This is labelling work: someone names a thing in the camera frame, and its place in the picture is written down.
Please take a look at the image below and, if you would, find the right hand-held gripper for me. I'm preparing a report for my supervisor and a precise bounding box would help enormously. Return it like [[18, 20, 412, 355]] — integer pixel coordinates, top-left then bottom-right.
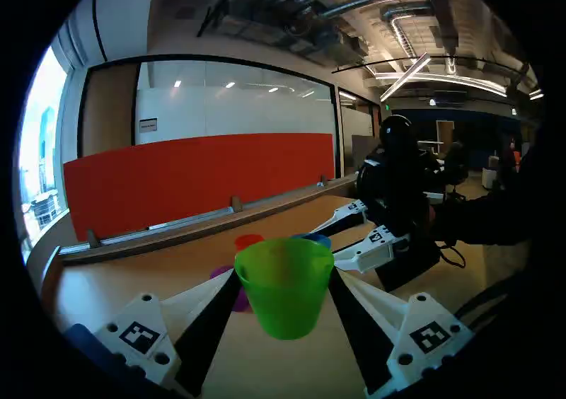
[[308, 114, 443, 292]]

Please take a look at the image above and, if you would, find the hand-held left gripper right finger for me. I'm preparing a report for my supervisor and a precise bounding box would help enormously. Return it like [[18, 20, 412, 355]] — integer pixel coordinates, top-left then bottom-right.
[[328, 267, 475, 396]]

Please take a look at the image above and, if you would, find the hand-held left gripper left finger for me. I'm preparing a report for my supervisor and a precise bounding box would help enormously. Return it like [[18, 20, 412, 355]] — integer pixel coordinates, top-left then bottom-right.
[[90, 267, 242, 398]]

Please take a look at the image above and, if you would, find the green plastic cup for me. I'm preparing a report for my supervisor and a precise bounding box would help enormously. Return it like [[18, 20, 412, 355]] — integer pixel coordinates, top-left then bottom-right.
[[234, 237, 335, 341]]

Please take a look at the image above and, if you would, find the person's right forearm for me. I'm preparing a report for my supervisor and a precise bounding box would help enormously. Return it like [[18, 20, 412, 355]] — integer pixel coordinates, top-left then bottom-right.
[[431, 182, 538, 246]]

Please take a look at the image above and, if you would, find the blue plastic cup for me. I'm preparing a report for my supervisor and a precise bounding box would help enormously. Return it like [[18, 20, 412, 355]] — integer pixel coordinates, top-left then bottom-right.
[[291, 233, 333, 250]]

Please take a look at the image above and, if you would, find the purple plastic cup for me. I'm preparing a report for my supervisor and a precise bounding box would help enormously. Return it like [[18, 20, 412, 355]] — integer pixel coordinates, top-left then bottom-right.
[[209, 264, 253, 314]]

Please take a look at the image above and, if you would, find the red plastic cup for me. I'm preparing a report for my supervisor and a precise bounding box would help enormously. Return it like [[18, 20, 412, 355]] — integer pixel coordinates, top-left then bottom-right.
[[234, 233, 265, 252]]

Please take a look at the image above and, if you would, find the black office chair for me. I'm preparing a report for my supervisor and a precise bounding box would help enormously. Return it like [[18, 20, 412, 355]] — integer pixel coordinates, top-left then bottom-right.
[[441, 141, 470, 202]]

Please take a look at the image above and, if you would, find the red desk screen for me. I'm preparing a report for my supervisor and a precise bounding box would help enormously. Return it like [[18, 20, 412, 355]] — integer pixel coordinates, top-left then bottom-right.
[[59, 132, 337, 255]]

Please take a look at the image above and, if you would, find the black cable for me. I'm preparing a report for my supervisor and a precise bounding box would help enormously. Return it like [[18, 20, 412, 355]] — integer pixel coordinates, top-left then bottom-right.
[[435, 239, 466, 269]]

